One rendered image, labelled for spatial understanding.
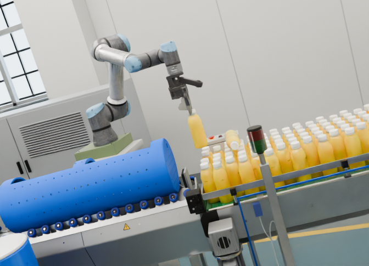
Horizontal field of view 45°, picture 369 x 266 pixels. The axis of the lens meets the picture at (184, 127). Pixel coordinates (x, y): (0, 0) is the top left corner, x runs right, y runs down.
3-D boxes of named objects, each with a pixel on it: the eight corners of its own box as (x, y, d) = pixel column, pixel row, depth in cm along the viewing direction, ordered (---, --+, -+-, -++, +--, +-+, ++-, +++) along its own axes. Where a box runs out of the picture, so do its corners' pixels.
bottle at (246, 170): (244, 199, 207) (234, 162, 203) (246, 193, 213) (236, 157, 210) (260, 197, 205) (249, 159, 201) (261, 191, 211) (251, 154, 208)
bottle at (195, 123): (194, 151, 221) (184, 115, 217) (195, 147, 228) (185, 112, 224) (208, 147, 220) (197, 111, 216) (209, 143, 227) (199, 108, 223)
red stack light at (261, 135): (248, 139, 185) (246, 129, 184) (263, 134, 184) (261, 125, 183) (249, 142, 179) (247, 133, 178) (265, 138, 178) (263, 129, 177)
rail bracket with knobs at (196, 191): (192, 209, 213) (185, 189, 211) (206, 205, 212) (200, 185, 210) (190, 218, 203) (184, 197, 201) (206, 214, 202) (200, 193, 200)
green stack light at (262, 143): (251, 150, 186) (249, 139, 185) (267, 146, 185) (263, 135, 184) (252, 154, 180) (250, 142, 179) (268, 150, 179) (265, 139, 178)
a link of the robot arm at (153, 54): (138, 54, 222) (150, 50, 213) (156, 49, 228) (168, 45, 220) (143, 69, 224) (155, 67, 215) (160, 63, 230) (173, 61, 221)
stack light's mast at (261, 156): (255, 163, 187) (245, 127, 184) (270, 159, 186) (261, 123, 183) (256, 168, 181) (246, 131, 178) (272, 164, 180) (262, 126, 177)
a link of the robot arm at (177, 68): (181, 62, 219) (180, 63, 211) (184, 71, 220) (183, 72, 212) (166, 66, 220) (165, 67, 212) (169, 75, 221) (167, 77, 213)
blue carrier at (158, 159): (32, 222, 251) (16, 174, 248) (182, 184, 240) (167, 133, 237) (8, 242, 223) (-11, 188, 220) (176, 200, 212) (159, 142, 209)
